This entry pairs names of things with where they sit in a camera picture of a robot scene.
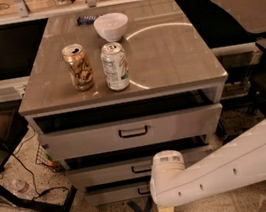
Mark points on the wire basket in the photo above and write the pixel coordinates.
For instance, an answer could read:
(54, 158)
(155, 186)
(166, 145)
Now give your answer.
(42, 158)

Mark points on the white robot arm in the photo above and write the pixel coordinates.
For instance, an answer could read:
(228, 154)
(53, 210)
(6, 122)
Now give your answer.
(239, 163)

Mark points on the blue snack wrapper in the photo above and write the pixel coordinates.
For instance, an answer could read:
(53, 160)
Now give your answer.
(87, 20)

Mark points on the gold brown soda can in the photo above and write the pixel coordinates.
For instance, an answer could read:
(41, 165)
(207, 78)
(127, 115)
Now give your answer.
(79, 66)

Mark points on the white bowl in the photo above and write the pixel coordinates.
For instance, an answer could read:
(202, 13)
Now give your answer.
(111, 26)

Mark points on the white green soda can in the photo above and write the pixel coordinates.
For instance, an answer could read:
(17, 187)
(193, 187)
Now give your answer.
(115, 66)

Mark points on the grey drawer cabinet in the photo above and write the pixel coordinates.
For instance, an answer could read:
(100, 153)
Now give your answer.
(170, 69)

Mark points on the clear plastic bottle on floor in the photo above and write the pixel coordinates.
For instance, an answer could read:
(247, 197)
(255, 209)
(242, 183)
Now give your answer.
(20, 186)

